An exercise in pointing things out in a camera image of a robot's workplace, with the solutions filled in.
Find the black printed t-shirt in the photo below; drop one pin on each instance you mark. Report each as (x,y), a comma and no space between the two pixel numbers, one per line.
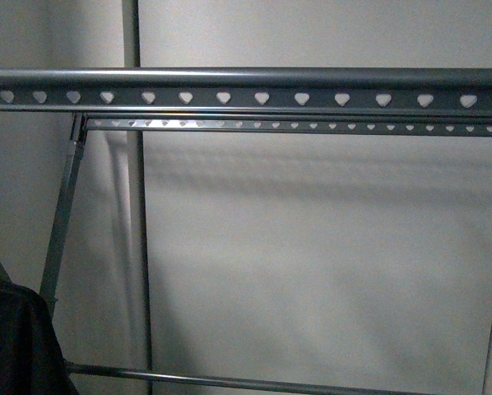
(31,361)

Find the grey slanted rack leg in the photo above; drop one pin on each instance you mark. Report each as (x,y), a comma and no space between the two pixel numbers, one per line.
(54,256)

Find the grey lower rack crossbar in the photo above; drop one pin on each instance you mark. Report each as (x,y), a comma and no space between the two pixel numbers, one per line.
(220,382)

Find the grey rear perforated rack rail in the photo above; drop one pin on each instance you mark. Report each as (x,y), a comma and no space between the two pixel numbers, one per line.
(301,127)

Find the grey perforated rack rail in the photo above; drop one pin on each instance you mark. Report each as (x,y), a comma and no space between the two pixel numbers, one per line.
(301,127)
(253,89)

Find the grey vertical wall post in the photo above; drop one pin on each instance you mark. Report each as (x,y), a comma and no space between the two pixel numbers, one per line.
(137,201)

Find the grey front perforated rack rail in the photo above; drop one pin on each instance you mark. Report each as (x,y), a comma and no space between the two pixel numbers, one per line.
(253,89)

